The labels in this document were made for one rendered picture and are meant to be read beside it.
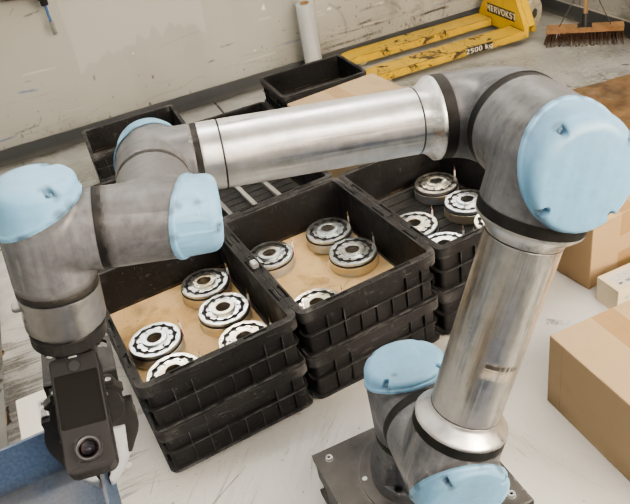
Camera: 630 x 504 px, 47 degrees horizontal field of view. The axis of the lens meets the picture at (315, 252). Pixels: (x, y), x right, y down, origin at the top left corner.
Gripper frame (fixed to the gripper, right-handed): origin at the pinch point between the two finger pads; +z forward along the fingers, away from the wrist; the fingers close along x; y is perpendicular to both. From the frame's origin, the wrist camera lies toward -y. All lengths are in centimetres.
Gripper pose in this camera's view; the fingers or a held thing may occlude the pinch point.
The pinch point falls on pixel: (105, 481)
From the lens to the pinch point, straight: 84.6
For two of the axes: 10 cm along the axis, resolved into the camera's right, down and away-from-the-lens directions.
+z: 0.2, 8.5, 5.3
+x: -9.4, 2.0, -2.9
